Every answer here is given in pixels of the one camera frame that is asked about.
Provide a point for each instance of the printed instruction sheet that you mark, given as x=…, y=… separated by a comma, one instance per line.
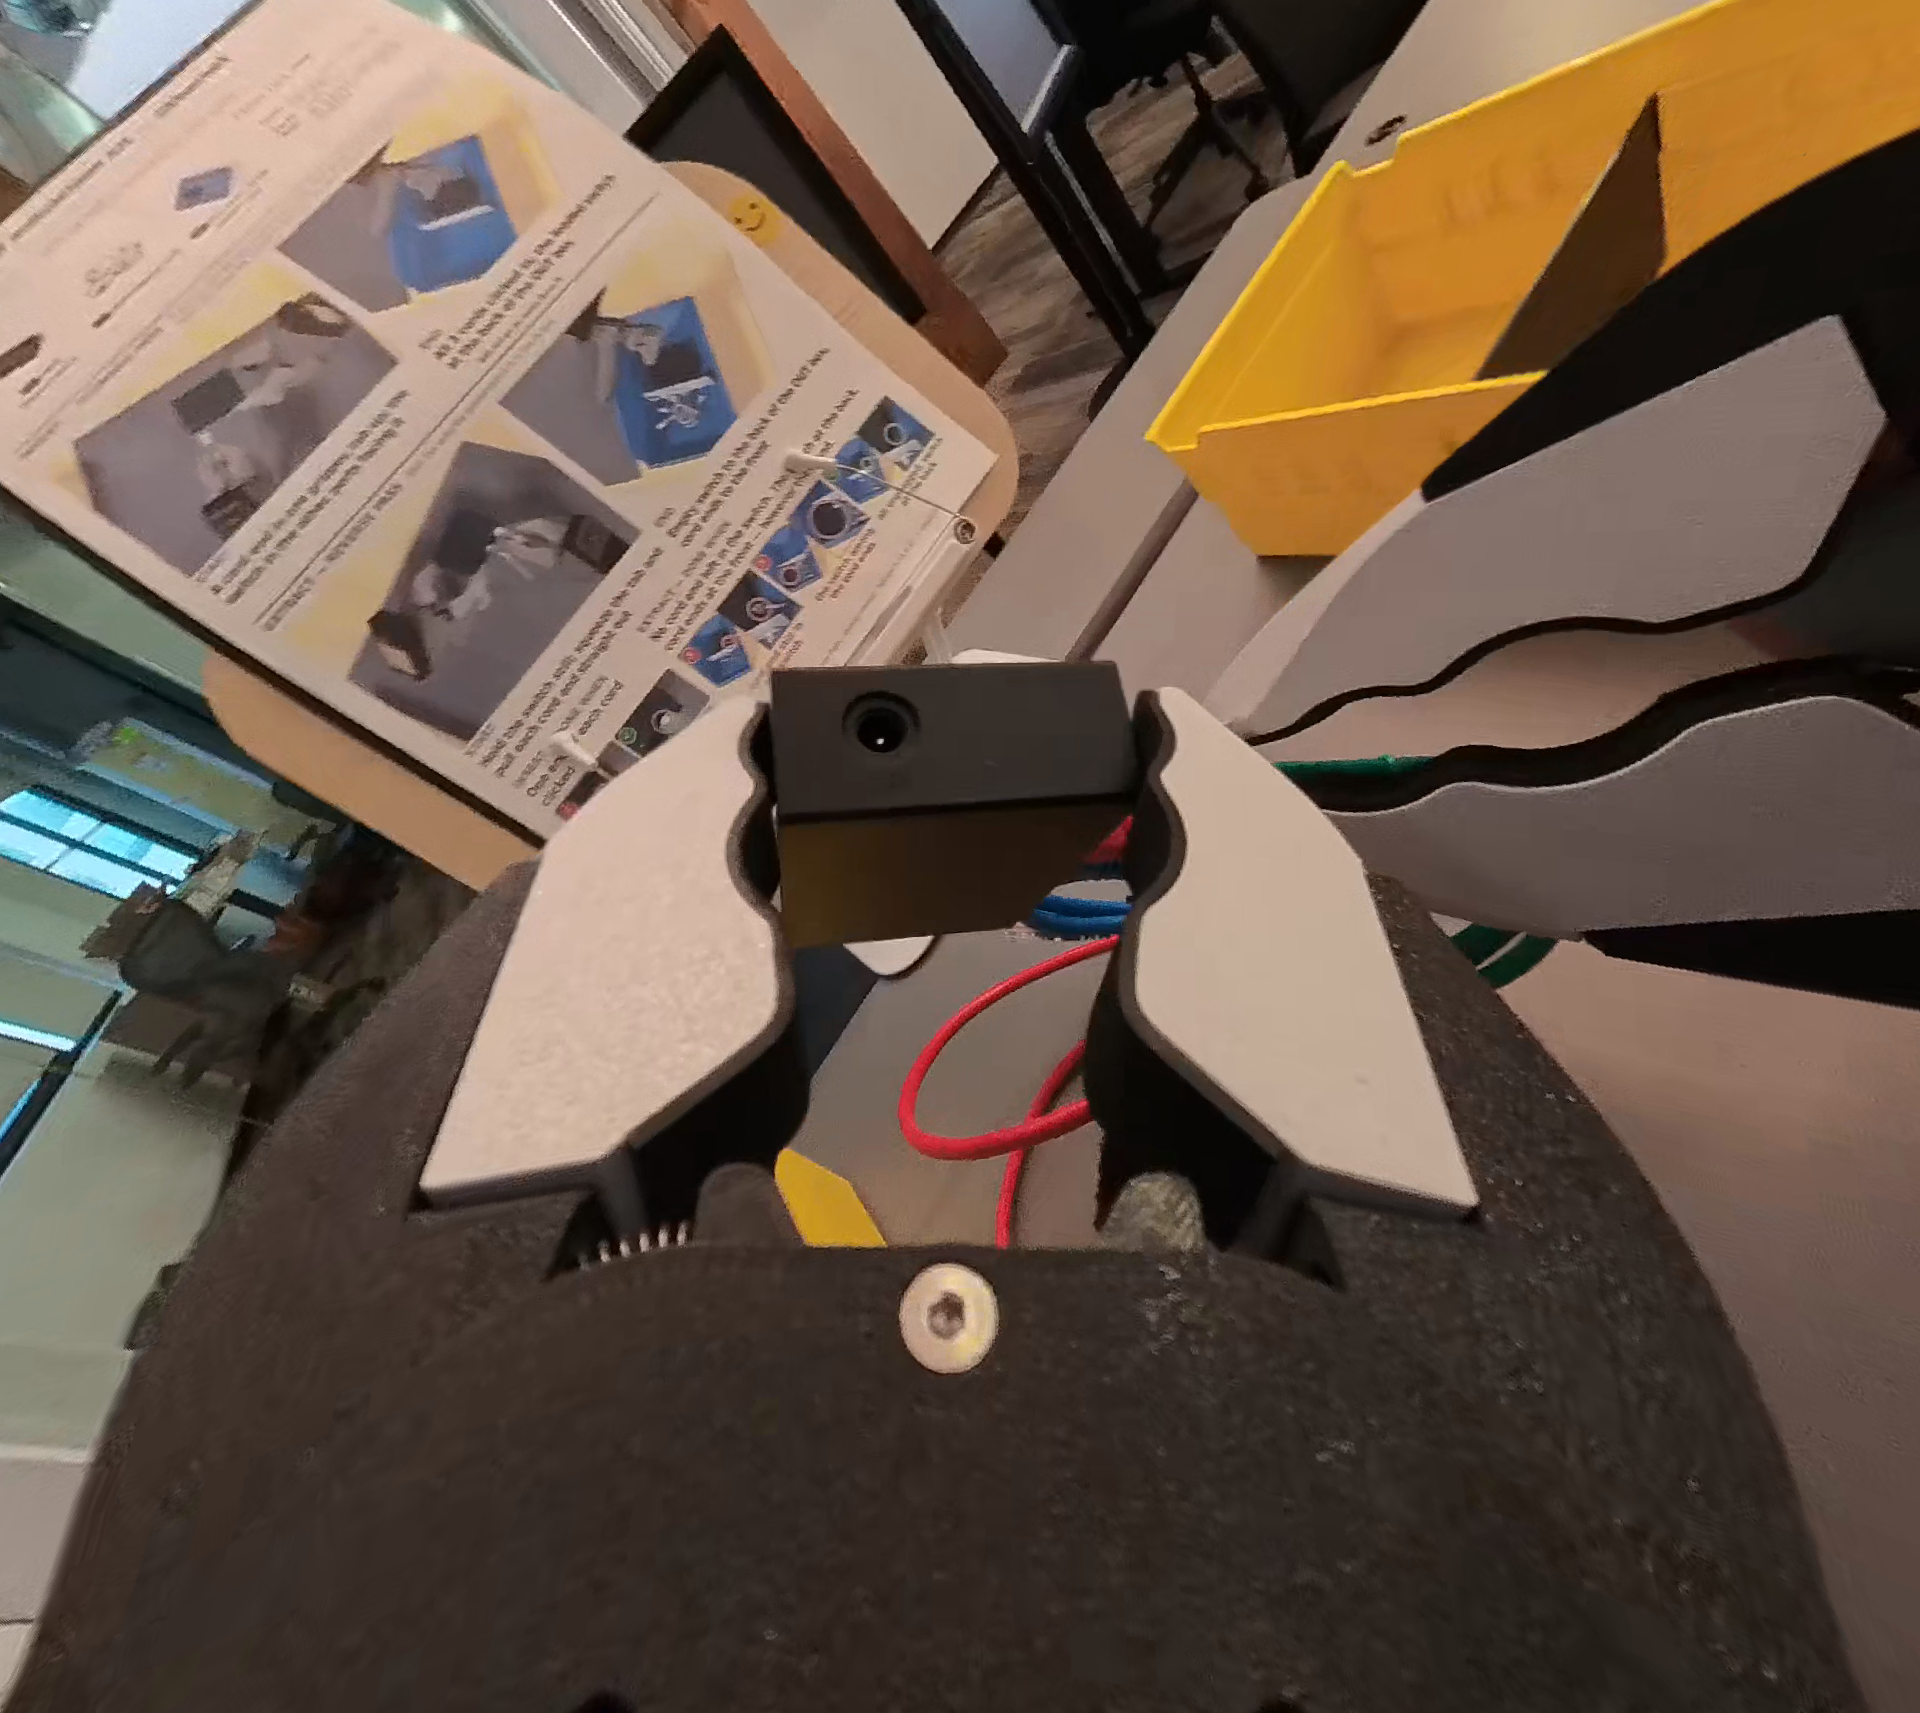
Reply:
x=361, y=334

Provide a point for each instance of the white sign base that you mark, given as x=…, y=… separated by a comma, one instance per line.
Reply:
x=880, y=951

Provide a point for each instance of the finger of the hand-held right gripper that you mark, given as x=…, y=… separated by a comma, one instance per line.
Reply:
x=1711, y=815
x=1620, y=528

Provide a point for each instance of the black ethernet port box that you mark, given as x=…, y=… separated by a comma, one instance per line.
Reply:
x=946, y=799

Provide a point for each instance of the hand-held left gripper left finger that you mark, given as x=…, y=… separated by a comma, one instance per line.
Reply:
x=616, y=993

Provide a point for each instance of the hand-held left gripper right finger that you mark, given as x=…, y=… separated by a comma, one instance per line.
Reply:
x=1290, y=1009

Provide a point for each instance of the yellow plastic bin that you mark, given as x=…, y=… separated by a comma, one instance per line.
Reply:
x=833, y=1198
x=1350, y=365

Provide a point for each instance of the computer monitor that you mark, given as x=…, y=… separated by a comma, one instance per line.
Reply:
x=750, y=169

